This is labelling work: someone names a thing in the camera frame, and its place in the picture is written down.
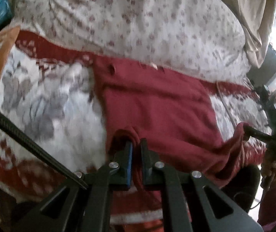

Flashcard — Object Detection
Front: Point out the beige curtain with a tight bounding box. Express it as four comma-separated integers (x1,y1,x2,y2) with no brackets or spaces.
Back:
235,0,276,68

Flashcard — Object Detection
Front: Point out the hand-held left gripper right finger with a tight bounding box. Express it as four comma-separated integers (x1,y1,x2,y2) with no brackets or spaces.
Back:
140,138,264,232

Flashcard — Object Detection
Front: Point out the dark red knit sweater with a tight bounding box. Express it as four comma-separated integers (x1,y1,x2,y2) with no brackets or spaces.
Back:
93,55,269,191

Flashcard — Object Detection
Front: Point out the black braided cable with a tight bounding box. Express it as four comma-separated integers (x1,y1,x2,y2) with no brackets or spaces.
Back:
0,101,89,189

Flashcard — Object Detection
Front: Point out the white floral duvet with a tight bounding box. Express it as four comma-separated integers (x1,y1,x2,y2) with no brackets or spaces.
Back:
8,0,253,83

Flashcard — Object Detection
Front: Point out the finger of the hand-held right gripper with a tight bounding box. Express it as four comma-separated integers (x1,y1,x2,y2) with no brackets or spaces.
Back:
243,124,273,147

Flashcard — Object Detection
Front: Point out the red and white printed blanket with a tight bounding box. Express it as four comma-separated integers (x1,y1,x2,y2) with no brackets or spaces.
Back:
0,29,273,225

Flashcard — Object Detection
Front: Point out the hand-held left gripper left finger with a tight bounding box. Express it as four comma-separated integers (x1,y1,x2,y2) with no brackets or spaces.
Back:
15,139,135,232

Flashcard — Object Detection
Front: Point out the person's right forearm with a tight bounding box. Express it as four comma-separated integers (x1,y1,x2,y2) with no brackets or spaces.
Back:
257,174,276,228

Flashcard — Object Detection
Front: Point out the person's right hand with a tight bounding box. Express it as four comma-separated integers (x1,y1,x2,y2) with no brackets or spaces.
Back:
261,155,276,182

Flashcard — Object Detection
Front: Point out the dark furniture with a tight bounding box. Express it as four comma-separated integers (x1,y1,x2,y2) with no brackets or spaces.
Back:
246,43,276,95

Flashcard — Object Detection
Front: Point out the black rounded object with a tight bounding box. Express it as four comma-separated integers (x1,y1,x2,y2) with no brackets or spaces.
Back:
221,164,261,214

